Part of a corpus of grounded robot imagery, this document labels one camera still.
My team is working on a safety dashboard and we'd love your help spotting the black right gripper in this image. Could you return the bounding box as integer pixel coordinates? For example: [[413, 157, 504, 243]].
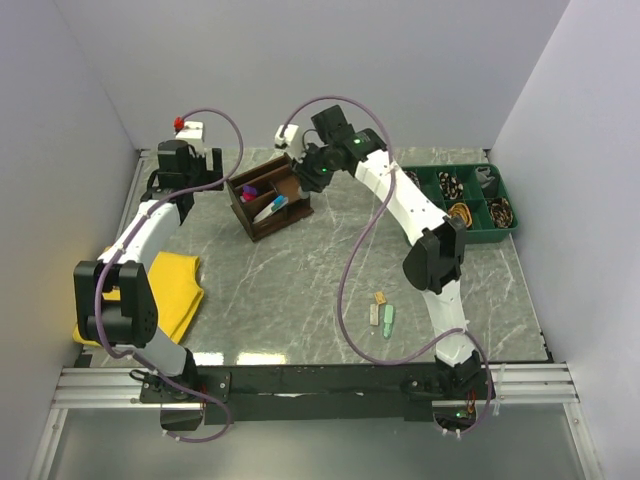
[[287, 141, 336, 195]]

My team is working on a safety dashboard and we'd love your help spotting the green capped white marker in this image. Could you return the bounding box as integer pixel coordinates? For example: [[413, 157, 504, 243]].
[[259, 199, 284, 219]]

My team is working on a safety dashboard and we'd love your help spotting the light green clip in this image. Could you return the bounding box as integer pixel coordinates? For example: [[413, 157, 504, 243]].
[[382, 304, 395, 340]]

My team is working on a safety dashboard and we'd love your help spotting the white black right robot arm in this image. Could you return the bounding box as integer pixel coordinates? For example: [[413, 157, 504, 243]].
[[275, 105, 483, 398]]

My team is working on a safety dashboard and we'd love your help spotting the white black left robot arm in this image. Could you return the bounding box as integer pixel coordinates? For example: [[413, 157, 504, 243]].
[[73, 140, 223, 402]]

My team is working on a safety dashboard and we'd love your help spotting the brown wooden desk organizer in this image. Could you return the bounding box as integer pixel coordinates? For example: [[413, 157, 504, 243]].
[[226, 154, 314, 242]]

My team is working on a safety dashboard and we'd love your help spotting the pink black rolled band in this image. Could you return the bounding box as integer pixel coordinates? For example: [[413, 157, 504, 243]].
[[405, 171, 421, 189]]

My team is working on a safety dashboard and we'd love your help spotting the yellow folded cloth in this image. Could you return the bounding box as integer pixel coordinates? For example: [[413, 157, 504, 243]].
[[72, 252, 204, 348]]

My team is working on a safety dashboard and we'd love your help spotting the small tan eraser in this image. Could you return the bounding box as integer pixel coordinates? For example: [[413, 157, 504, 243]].
[[374, 292, 387, 305]]

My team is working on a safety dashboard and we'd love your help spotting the black white rolled band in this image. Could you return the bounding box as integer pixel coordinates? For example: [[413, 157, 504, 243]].
[[438, 171, 464, 200]]

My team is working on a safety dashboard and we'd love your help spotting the beige rectangular eraser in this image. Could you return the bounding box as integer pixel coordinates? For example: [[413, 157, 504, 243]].
[[369, 304, 379, 326]]

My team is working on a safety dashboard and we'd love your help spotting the yellow rolled band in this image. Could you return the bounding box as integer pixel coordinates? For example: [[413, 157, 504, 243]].
[[447, 202, 473, 230]]

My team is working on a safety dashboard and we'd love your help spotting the green compartment tray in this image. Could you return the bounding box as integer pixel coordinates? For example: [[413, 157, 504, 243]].
[[403, 163, 518, 244]]

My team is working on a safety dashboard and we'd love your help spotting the grey crumpled item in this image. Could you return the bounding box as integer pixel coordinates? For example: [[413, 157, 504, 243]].
[[475, 166, 500, 198]]

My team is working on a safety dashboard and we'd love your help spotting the brown black rolled band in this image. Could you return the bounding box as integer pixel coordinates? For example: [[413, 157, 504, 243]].
[[487, 197, 514, 229]]

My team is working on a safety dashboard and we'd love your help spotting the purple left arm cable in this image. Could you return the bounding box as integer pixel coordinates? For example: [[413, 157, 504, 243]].
[[93, 107, 245, 444]]

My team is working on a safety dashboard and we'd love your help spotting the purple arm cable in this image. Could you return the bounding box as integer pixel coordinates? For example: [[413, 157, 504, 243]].
[[282, 94, 494, 441], [93, 107, 245, 444]]

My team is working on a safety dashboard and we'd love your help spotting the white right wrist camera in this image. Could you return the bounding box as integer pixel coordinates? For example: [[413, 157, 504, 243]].
[[274, 124, 305, 163]]

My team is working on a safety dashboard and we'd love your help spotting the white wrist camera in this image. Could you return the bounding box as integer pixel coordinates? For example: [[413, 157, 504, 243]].
[[274, 124, 305, 163], [173, 116, 205, 156]]

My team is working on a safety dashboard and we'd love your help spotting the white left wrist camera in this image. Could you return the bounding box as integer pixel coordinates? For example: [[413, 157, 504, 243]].
[[173, 116, 205, 156]]

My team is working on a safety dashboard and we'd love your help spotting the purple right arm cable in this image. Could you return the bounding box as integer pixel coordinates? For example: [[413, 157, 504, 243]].
[[282, 94, 494, 441]]

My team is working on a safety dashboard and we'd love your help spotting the black base frame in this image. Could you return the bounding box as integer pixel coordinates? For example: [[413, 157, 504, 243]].
[[129, 358, 495, 430]]

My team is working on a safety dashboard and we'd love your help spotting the aluminium rail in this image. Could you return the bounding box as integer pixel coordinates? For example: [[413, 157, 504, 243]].
[[51, 363, 578, 410]]

